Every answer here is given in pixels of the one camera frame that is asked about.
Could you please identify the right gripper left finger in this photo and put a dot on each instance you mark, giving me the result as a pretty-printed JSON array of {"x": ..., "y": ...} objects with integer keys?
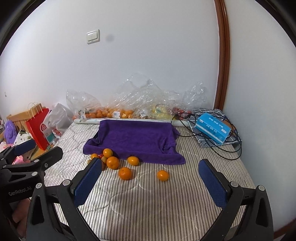
[{"x": 73, "y": 193}]

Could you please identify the green-brown kiwi fruit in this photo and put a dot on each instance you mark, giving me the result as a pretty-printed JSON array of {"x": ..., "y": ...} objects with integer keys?
[{"x": 104, "y": 159}]

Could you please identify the wooden crate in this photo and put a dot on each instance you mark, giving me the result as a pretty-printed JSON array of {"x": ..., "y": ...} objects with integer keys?
[{"x": 20, "y": 119}]

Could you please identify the purple plush toy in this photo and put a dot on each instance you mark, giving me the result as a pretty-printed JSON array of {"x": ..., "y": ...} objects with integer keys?
[{"x": 10, "y": 132}]

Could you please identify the striped quilted mattress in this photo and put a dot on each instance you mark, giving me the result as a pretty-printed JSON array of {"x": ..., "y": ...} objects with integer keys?
[{"x": 145, "y": 208}]

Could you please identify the clear bag of mandarins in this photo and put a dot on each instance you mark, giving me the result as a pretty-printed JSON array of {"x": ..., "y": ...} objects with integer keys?
[{"x": 84, "y": 106}]

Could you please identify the purple towel on tray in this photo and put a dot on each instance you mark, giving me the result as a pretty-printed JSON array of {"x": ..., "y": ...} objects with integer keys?
[{"x": 151, "y": 142}]

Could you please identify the white wall switch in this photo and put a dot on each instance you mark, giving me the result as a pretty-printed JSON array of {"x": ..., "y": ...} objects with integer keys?
[{"x": 93, "y": 37}]

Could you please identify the clear bag of red fruit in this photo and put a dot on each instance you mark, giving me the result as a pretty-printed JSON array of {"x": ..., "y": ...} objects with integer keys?
[{"x": 191, "y": 99}]

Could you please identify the blue tissue box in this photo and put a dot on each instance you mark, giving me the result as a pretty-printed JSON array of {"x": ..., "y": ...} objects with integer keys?
[{"x": 215, "y": 129}]

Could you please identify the white rolled paper tube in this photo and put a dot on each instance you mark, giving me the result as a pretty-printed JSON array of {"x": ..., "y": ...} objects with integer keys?
[{"x": 97, "y": 121}]

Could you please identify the brown wooden door frame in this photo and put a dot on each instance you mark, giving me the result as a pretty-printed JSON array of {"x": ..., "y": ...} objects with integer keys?
[{"x": 224, "y": 54}]

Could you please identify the orange mandarin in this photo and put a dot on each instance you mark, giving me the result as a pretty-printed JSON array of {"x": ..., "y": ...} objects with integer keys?
[
  {"x": 133, "y": 160},
  {"x": 107, "y": 153},
  {"x": 94, "y": 155},
  {"x": 113, "y": 163},
  {"x": 125, "y": 173},
  {"x": 163, "y": 175}
]

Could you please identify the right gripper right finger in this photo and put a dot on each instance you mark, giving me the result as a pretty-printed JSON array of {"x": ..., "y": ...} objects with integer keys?
[{"x": 226, "y": 195}]

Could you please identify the clear bag of yellow fruit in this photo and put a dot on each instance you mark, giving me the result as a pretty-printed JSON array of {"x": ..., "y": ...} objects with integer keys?
[{"x": 139, "y": 97}]

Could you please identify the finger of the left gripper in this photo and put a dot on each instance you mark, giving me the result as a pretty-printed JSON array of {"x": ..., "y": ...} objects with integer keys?
[
  {"x": 47, "y": 159},
  {"x": 10, "y": 153}
]

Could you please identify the red paper shopping bag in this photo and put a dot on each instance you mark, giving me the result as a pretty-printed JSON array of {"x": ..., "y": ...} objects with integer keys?
[{"x": 35, "y": 123}]

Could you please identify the white plastic bag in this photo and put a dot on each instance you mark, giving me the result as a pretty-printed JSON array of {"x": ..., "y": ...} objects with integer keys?
[{"x": 58, "y": 120}]

